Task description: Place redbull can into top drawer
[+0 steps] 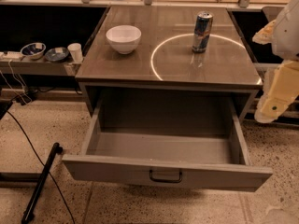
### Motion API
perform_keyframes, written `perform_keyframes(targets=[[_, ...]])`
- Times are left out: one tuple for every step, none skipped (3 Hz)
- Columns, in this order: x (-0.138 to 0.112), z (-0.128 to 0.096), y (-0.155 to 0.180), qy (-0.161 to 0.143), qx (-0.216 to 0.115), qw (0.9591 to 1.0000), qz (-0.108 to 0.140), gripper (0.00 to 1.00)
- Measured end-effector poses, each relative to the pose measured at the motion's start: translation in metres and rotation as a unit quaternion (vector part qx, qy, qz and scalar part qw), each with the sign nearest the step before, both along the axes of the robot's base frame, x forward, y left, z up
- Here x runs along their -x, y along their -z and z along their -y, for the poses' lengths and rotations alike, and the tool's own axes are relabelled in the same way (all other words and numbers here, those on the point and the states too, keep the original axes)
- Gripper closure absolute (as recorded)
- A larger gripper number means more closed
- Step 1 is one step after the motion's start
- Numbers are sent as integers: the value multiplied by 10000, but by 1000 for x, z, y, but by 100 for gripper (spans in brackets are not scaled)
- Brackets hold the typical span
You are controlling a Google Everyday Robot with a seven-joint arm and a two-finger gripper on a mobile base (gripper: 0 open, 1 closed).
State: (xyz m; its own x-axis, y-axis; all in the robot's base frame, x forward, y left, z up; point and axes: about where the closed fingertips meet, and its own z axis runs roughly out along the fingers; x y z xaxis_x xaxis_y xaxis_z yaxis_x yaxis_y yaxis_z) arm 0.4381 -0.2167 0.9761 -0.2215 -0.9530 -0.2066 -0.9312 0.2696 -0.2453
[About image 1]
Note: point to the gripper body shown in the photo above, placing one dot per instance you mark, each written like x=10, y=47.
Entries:
x=288, y=34

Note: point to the blue silver redbull can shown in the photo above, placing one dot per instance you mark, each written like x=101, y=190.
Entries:
x=202, y=31

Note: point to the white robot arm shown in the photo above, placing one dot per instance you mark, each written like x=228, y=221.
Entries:
x=282, y=33

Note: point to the open grey wooden drawer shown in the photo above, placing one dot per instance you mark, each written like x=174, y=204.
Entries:
x=202, y=138

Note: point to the grey wooden cabinet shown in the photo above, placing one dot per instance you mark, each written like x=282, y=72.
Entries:
x=164, y=57

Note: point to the white ceramic bowl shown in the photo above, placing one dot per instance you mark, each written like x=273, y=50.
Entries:
x=123, y=38

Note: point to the white paper cup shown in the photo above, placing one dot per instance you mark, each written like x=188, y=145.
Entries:
x=76, y=52

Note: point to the grey side shelf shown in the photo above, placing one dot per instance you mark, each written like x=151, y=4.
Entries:
x=40, y=67

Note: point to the white rimmed blue bowl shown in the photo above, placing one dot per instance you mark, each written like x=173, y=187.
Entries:
x=33, y=51

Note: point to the white power strip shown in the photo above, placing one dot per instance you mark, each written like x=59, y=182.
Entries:
x=10, y=55

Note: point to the black metal stand leg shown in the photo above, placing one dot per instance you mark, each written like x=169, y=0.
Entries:
x=28, y=215

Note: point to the black drawer handle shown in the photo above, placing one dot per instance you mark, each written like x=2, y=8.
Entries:
x=168, y=177

